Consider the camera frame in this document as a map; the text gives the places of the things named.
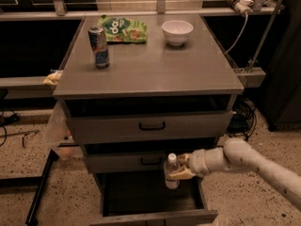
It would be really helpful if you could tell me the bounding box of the white power cable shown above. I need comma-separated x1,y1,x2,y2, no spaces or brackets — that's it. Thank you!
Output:
223,11,250,56

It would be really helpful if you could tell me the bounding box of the bottom grey drawer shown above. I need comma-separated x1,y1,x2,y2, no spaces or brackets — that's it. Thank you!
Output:
89,170,218,226

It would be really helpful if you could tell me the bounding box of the black cable bundle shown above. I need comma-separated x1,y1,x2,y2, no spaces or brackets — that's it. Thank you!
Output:
216,98,258,149

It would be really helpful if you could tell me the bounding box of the black metal floor bar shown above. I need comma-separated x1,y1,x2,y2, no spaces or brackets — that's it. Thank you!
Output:
25,150,59,226

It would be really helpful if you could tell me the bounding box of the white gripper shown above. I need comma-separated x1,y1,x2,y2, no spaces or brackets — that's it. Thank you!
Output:
167,148,227,181

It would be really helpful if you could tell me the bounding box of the grey drawer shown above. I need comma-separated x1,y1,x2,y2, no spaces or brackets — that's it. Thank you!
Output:
89,170,218,226
82,147,218,174
67,110,233,144

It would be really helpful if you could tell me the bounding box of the clear plastic bottle white cap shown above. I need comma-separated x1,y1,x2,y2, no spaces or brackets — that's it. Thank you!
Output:
164,153,180,189

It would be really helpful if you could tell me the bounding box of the blue energy drink can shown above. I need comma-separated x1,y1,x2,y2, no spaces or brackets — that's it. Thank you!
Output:
88,25,110,69

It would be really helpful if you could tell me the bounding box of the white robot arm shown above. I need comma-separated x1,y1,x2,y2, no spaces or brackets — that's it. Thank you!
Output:
166,137,301,210

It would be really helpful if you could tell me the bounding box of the grey drawer cabinet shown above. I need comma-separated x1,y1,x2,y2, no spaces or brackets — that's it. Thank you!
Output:
53,13,246,226

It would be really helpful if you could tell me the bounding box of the top grey drawer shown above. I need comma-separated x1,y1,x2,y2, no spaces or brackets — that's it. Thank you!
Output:
67,110,233,144

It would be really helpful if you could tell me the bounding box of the middle grey drawer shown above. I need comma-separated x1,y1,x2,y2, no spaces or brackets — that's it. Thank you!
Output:
82,147,218,174

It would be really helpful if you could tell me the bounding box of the green chip bag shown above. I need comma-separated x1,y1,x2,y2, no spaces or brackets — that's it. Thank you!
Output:
98,15,148,44

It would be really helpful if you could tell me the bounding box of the clear plastic bag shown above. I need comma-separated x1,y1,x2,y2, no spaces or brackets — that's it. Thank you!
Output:
42,102,76,158

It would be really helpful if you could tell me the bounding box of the white power strip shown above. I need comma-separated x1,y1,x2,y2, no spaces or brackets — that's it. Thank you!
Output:
226,0,253,15

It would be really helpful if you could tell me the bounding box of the white ceramic bowl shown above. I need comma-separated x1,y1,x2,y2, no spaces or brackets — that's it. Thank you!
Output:
162,20,194,46

